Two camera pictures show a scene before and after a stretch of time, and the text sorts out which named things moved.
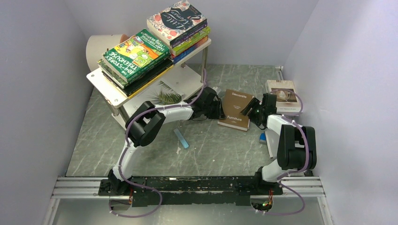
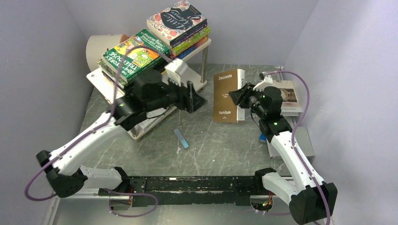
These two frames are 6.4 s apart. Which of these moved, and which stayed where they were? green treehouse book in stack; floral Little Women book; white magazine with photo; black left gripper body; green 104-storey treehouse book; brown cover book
Moved: brown cover book; black left gripper body
Stayed: floral Little Women book; green treehouse book in stack; green 104-storey treehouse book; white magazine with photo
